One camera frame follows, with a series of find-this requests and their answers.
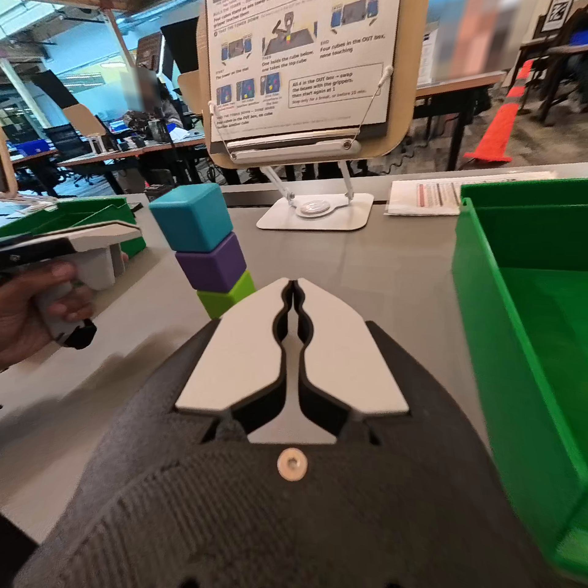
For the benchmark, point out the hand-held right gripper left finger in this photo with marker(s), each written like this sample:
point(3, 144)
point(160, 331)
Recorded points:
point(229, 363)

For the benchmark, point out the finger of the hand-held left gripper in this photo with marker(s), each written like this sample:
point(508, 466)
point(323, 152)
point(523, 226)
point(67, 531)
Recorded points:
point(101, 234)

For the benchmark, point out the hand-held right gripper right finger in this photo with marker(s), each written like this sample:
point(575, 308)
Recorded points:
point(353, 367)

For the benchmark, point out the green plastic bin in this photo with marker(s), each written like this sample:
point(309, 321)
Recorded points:
point(528, 321)
point(92, 211)

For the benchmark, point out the lime green cube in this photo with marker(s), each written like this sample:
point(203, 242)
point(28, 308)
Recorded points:
point(220, 301)

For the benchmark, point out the blue cube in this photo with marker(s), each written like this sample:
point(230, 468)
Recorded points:
point(193, 216)

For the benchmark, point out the purple cube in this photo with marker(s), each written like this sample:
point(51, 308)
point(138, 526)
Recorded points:
point(211, 266)

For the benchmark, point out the person's left hand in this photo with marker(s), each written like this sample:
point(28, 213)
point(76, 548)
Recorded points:
point(23, 312)

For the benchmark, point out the wooden top office table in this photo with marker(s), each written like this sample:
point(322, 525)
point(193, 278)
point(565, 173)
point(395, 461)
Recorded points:
point(115, 154)

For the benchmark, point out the document stand with white base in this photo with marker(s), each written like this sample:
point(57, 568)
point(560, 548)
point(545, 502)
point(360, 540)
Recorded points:
point(321, 216)

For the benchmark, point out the laminated paper sheet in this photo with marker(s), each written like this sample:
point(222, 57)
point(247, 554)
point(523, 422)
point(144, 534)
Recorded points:
point(413, 197)

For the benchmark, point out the printed instruction sheet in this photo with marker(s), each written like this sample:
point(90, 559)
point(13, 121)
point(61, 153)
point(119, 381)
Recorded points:
point(298, 105)

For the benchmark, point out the person's dark clothed body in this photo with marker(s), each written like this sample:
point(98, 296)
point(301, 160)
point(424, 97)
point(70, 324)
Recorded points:
point(13, 537)

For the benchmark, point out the orange traffic cone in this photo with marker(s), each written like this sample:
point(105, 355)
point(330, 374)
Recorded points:
point(496, 128)

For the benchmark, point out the fiducial marker sign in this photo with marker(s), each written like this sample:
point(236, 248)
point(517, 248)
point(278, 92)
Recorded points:
point(558, 13)

